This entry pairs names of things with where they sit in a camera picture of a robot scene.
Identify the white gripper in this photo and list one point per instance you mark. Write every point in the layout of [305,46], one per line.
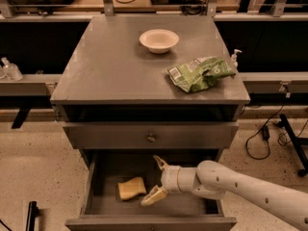
[169,177]

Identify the yellow sponge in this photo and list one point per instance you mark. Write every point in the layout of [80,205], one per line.
[131,188]

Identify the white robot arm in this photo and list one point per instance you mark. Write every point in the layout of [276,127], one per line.
[212,180]

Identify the closed grey upper drawer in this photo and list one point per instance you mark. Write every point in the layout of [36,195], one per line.
[151,135]

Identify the open grey middle drawer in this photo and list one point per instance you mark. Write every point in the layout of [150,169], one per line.
[103,210]

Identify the grey wooden drawer cabinet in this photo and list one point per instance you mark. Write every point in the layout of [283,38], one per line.
[112,77]

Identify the green chip bag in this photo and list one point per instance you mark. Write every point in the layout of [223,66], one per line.
[200,73]

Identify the black object on floor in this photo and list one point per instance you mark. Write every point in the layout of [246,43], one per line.
[32,213]

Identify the small pump bottle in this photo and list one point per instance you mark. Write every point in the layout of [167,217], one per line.
[234,57]

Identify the white ceramic bowl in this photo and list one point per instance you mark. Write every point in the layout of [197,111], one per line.
[159,41]

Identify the black stand leg with wheel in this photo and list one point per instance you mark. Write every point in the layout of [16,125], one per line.
[297,144]

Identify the clear sanitizer bottle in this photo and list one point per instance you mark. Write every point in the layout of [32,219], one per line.
[12,71]

